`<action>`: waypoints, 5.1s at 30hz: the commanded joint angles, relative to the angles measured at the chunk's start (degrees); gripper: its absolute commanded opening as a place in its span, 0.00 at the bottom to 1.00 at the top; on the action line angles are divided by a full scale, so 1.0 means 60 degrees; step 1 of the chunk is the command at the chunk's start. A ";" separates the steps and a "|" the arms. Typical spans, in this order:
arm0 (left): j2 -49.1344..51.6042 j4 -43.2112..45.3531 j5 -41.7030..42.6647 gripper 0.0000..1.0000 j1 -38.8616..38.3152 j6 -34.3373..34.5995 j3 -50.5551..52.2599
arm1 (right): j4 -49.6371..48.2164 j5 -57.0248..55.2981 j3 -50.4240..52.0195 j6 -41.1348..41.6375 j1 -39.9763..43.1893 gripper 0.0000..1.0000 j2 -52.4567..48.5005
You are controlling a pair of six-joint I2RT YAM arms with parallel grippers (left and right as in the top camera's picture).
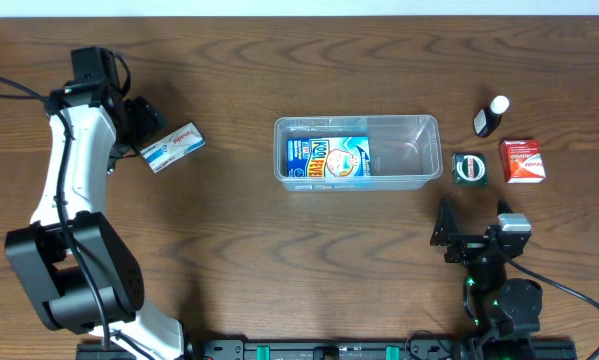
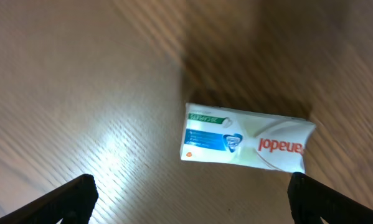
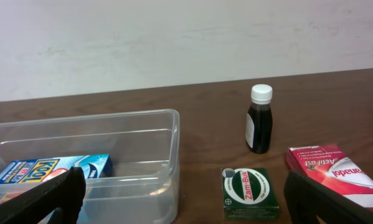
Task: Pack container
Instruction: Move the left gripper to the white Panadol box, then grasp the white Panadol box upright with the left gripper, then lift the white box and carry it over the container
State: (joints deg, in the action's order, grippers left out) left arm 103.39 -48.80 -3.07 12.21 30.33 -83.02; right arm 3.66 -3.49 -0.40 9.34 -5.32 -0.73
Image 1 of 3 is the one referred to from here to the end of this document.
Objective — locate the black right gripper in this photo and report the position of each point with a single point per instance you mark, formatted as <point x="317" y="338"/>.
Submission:
<point x="468" y="246"/>

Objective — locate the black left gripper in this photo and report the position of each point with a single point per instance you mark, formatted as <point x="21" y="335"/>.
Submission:
<point x="150" y="122"/>

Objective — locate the white blue Panadol box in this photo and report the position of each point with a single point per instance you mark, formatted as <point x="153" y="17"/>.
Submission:
<point x="171" y="148"/>

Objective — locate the blue Kool Fever box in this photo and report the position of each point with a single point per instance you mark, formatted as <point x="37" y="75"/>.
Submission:
<point x="328" y="157"/>

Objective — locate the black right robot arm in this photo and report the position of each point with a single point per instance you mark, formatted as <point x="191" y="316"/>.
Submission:
<point x="505" y="310"/>

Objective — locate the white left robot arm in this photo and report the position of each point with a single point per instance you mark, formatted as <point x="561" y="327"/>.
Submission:
<point x="75" y="269"/>

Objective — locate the clear plastic container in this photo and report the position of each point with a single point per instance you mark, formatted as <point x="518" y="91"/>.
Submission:
<point x="405" y="151"/>

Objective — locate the green Zam-Buk box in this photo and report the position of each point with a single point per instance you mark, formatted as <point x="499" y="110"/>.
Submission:
<point x="469" y="170"/>

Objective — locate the red Panadol ActiFast box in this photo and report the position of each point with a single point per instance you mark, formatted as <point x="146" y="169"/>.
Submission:
<point x="522" y="161"/>

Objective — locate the dark syrup bottle white cap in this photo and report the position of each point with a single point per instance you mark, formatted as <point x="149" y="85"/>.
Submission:
<point x="489" y="117"/>

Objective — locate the black mounting rail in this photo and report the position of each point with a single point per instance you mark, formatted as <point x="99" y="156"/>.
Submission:
<point x="422" y="348"/>

